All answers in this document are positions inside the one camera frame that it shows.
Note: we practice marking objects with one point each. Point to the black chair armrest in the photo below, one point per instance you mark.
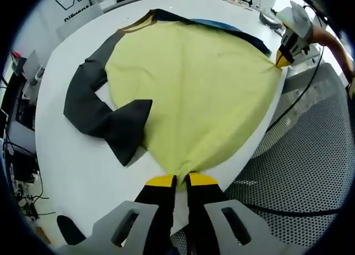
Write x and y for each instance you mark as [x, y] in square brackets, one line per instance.
[70, 230]

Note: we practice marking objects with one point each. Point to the grey office chair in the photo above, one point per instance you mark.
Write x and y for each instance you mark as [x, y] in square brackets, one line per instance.
[32, 66]

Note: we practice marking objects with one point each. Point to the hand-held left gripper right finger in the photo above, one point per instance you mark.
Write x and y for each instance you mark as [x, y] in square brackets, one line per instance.
[205, 205]

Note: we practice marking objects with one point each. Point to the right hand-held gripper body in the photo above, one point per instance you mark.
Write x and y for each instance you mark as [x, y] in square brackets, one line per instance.
[298, 22]

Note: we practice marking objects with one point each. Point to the yellow blue grey garment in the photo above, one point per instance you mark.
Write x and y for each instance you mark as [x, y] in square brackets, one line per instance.
[194, 86]

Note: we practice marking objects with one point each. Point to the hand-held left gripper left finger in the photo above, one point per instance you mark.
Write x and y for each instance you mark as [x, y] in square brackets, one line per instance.
[155, 205]

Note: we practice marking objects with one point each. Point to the dark grey curved stand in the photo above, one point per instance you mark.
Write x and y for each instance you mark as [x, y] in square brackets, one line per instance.
[270, 21]

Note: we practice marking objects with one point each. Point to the grey mesh chair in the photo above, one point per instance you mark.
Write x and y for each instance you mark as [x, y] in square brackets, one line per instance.
[305, 155]

